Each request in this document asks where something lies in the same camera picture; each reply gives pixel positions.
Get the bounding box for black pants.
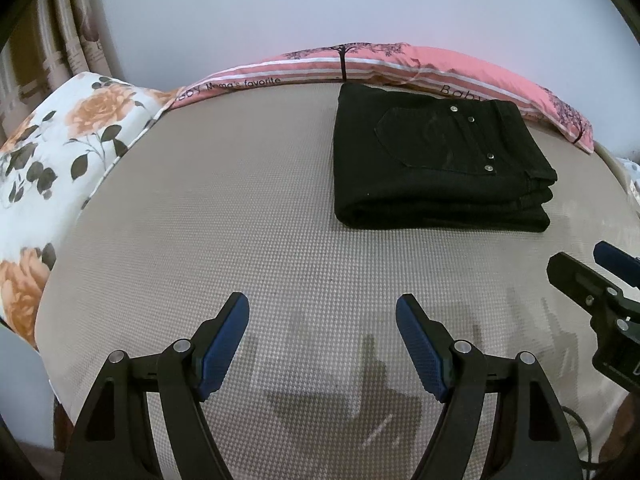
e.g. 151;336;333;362
332;82;559;234

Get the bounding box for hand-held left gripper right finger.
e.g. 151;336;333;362
395;293;584;480

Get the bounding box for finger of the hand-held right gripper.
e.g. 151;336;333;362
593;240;640;294
546;252;627;319

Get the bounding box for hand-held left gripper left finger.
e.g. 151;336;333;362
60;291;251;480

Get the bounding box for pink tree print pillow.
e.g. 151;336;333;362
164;40;597;154

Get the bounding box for brown striped curtain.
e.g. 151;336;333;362
0;0;117;147

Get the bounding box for black cable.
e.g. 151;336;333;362
559;404;607;472

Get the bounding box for person's right forearm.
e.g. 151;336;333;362
597;389;640;467

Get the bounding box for white orange floral pillow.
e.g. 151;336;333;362
0;71;174;352

